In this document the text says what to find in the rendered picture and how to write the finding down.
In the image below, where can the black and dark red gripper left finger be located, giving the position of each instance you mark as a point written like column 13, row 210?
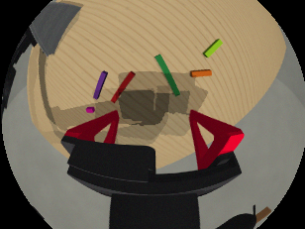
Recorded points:
column 88, row 130

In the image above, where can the orange rod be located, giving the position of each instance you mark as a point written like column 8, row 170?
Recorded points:
column 202, row 72

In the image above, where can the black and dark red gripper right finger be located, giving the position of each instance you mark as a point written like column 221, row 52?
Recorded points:
column 226, row 138

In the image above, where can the dark red rod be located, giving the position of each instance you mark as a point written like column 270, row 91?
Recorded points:
column 122, row 86

